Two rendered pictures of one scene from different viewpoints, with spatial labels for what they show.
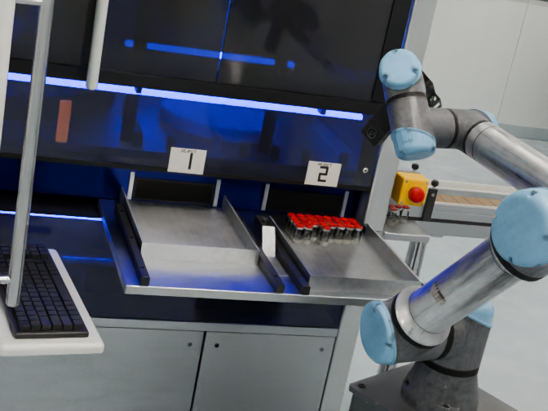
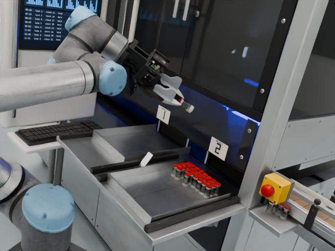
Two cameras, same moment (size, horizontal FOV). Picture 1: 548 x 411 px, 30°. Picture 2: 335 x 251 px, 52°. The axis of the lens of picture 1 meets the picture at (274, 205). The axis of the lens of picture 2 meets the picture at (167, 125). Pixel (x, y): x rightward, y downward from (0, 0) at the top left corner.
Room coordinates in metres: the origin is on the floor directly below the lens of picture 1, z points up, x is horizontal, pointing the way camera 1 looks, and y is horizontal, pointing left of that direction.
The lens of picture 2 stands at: (1.75, -1.10, 1.51)
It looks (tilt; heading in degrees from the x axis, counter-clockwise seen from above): 21 degrees down; 67
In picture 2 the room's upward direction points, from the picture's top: 12 degrees clockwise
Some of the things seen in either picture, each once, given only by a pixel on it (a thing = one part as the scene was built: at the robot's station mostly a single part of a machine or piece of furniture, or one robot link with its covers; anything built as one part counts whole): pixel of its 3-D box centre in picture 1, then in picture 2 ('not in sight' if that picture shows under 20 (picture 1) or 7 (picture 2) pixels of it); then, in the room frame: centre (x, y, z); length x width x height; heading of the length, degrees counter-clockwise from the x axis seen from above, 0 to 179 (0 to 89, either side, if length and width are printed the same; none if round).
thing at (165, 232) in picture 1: (186, 223); (141, 142); (2.19, 0.19, 0.90); 0.34 x 0.26 x 0.04; 19
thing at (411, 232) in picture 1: (397, 227); (275, 218); (2.54, -0.33, 0.87); 0.14 x 0.13 x 0.02; 19
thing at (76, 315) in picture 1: (33, 286); (63, 130); (1.88, 0.45, 0.82); 0.40 x 0.14 x 0.02; 27
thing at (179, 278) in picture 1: (262, 252); (150, 168); (2.18, 0.01, 0.87); 0.70 x 0.48 x 0.02; 109
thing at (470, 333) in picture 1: (456, 324); (46, 217); (1.79, -0.38, 0.96); 0.13 x 0.12 x 0.14; 122
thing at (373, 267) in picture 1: (340, 254); (169, 188); (2.19, -0.17, 0.90); 0.34 x 0.26 x 0.04; 19
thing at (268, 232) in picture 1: (274, 250); (134, 163); (2.11, -0.02, 0.91); 0.14 x 0.03 x 0.06; 20
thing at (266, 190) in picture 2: (416, 194); (267, 190); (2.46, -0.34, 0.99); 0.04 x 0.04 x 0.04; 19
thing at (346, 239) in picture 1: (326, 232); (192, 180); (2.30, -0.14, 0.90); 0.18 x 0.02 x 0.05; 109
